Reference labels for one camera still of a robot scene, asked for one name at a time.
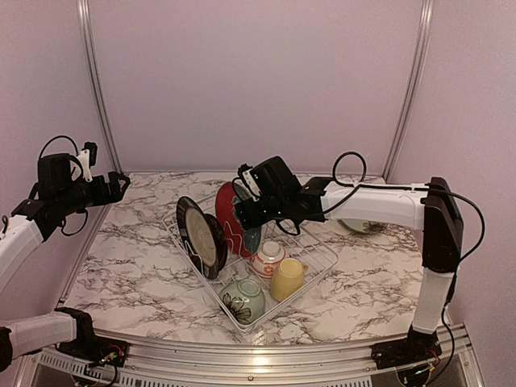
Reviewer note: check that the yellow mug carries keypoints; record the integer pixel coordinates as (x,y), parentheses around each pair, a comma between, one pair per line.
(287,279)

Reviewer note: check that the white bowl with red pattern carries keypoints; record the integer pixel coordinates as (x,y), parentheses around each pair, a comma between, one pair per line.
(268,258)

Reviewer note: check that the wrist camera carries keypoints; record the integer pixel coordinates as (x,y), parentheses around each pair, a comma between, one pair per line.
(87,157)
(244,172)

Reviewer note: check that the small dark red flower plate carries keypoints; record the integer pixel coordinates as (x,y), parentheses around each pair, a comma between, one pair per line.
(215,246)

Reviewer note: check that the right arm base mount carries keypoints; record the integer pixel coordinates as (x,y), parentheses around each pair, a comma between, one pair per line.
(413,348)

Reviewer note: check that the pale green flower plate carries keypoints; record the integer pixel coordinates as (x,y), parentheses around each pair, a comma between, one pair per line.
(363,227)

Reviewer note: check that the white wire dish rack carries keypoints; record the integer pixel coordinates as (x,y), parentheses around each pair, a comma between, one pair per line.
(305,247)

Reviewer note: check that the green bowl with flower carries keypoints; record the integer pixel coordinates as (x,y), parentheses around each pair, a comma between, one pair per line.
(244,299)

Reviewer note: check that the large black rimmed cream plate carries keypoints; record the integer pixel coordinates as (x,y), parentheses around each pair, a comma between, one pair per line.
(194,228)

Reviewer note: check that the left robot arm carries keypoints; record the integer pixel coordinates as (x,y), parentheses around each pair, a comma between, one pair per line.
(31,223)

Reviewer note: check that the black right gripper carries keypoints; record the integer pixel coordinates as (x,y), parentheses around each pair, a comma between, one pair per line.
(246,212)

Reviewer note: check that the right aluminium frame post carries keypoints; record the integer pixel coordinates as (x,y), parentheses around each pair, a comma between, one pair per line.
(416,71)

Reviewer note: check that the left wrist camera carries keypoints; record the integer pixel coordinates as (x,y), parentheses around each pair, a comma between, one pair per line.
(87,157)

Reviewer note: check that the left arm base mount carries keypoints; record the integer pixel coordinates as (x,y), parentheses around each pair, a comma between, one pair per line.
(89,346)

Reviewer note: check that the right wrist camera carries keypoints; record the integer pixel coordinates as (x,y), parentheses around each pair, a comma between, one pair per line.
(244,172)

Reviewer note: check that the aluminium frame post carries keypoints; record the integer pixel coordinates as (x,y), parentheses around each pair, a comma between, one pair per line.
(416,71)
(87,34)

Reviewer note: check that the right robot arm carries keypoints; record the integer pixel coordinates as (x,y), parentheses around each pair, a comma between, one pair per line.
(429,208)

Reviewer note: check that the front aluminium rail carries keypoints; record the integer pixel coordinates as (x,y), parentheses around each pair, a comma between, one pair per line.
(157,362)

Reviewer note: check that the red plate with teal flower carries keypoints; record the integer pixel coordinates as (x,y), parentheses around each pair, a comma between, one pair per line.
(244,243)

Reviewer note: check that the left aluminium frame post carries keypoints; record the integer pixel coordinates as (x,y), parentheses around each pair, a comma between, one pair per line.
(87,34)

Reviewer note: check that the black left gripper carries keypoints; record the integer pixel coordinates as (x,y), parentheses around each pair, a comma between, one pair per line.
(114,195)

